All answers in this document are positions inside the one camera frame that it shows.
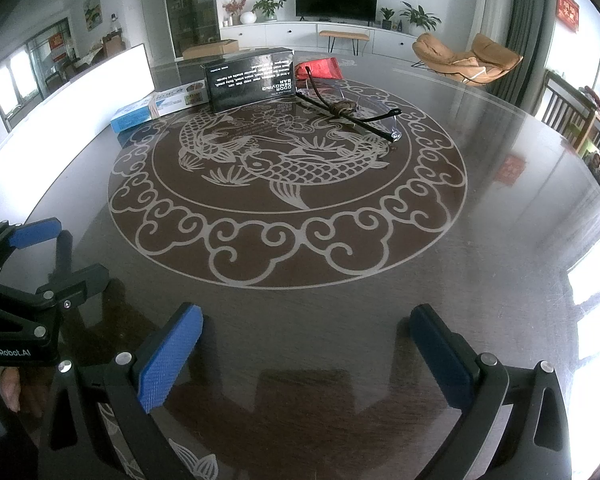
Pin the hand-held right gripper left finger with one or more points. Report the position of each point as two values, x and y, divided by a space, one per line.
172 355

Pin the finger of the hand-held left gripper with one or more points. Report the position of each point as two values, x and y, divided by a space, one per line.
32 234
82 280

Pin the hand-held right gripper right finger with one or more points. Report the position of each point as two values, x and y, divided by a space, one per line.
442 355

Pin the dark glass patterned desktop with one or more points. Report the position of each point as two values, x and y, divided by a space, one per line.
300 320

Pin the person's left hand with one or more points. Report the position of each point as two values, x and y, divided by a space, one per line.
10 385

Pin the balcony window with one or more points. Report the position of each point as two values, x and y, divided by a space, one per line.
15 80

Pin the blue and white flat box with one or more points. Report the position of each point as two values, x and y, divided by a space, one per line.
135 115

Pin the dining table with cloth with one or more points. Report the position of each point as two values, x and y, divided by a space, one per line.
90 56

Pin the white box with yellow label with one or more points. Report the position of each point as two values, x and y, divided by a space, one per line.
180 97

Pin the wooden dining chair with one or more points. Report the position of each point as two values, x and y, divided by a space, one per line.
114 45

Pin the clear plastic bottle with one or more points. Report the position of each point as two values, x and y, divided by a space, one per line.
113 22

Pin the clear glasses with black temples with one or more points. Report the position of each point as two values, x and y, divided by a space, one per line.
361 123

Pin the brown cardboard carton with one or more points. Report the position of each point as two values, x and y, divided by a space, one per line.
210 49

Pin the black printed carton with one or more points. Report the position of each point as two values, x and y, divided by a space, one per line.
250 80

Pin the dark wooden slatted chair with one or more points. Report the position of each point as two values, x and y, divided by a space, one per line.
570 110

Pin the dark glass display cabinet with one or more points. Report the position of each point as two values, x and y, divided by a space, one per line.
190 5

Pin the orange lounge chair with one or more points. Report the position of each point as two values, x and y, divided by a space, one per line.
460 55

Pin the red flower bouquet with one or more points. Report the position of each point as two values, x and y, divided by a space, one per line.
234 7

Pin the white round vase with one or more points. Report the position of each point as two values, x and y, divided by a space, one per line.
247 17

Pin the red packet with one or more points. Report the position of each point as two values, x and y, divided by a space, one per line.
322 67

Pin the white television cabinet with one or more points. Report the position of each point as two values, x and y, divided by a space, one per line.
290 35

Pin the bushy green potted plant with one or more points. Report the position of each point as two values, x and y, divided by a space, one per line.
269 6

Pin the grey curtain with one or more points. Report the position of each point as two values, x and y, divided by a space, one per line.
530 35

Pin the wooden stool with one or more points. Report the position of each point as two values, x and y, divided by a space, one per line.
344 35

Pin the large leafy potted plant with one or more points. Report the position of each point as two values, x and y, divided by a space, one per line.
420 16

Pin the small green potted plant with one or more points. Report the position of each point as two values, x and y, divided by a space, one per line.
387 16

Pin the white standing air conditioner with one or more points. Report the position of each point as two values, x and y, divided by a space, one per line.
497 0

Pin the landscape wall picture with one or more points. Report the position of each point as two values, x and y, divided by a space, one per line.
92 9

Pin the red wall decoration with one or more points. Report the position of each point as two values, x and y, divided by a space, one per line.
567 10

